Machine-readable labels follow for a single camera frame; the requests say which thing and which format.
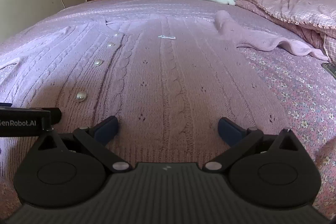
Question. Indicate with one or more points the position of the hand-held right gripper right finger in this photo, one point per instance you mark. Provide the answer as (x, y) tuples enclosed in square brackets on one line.
[(231, 132)]

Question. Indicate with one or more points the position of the pink floral bed sheet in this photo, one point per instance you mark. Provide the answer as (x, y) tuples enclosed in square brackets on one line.
[(302, 98)]

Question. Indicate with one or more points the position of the lilac knit cardigan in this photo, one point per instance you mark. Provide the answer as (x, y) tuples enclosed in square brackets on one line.
[(168, 87)]

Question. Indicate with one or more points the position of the grey remote control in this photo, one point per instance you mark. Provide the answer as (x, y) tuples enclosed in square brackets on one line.
[(329, 67)]

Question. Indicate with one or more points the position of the pink checked quilt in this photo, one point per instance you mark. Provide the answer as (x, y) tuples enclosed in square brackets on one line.
[(296, 6)]

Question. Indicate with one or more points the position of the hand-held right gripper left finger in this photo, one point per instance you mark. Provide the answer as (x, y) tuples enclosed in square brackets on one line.
[(106, 130)]

